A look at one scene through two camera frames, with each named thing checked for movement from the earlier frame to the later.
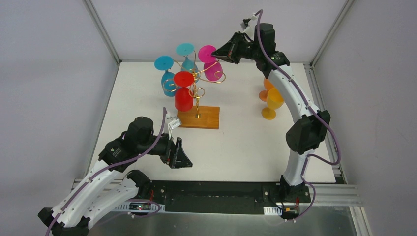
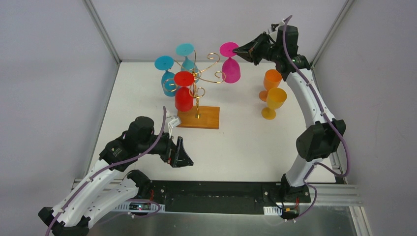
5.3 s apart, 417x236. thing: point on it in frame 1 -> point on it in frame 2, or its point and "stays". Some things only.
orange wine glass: [268, 85] stays
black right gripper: [239, 47] -> [259, 51]
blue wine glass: [166, 63] stays
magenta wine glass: [213, 70] -> [230, 67]
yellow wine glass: [275, 101] stays
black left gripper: [171, 151] stays
